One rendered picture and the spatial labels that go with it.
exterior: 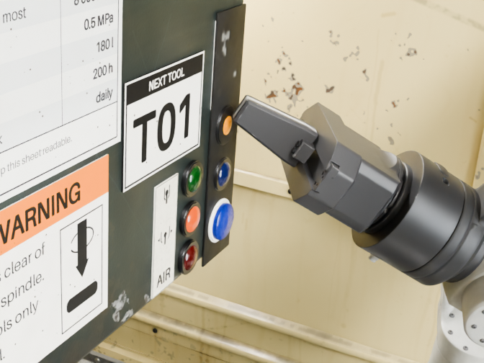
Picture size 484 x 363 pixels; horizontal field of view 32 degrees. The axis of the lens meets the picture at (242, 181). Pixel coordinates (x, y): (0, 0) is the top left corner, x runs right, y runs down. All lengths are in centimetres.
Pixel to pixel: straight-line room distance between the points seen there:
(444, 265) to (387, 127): 71
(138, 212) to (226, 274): 104
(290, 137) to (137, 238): 15
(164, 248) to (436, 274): 22
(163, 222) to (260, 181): 88
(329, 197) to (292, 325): 98
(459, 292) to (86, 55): 37
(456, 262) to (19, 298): 34
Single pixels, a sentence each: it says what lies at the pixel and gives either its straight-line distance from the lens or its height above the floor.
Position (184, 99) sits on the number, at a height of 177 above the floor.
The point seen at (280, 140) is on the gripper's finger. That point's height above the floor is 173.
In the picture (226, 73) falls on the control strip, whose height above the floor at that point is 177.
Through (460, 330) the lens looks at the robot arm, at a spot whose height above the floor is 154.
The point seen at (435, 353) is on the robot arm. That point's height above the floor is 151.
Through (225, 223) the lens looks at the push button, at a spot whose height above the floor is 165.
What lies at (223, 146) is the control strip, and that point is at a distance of 64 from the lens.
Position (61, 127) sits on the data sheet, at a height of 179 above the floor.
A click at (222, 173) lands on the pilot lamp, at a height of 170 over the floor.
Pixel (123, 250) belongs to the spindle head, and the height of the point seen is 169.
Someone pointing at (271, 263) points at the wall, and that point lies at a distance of 153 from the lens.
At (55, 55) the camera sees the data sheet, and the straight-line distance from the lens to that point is 44.
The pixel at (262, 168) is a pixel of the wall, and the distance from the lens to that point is 145.
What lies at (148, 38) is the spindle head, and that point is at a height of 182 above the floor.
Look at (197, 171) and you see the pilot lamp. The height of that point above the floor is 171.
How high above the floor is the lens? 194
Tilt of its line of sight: 23 degrees down
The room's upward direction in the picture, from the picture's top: 4 degrees clockwise
